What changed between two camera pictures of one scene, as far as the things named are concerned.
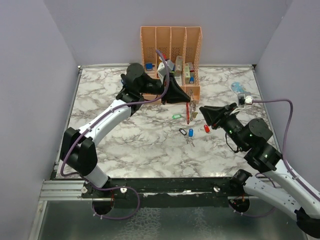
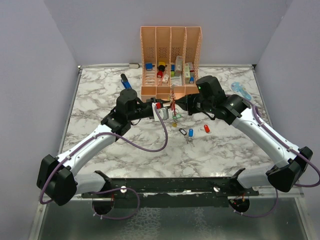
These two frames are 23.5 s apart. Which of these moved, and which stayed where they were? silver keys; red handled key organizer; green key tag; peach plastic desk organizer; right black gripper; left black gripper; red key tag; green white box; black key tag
Moved: red handled key organizer; right black gripper; left black gripper
Stayed: black key tag; peach plastic desk organizer; red key tag; silver keys; green white box; green key tag
